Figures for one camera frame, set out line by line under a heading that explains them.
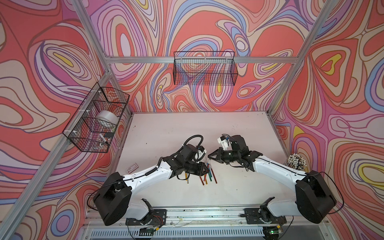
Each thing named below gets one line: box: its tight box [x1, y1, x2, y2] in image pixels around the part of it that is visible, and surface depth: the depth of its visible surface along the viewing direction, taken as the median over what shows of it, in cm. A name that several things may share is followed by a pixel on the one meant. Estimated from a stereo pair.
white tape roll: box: [96, 110, 119, 128], surface depth 75 cm
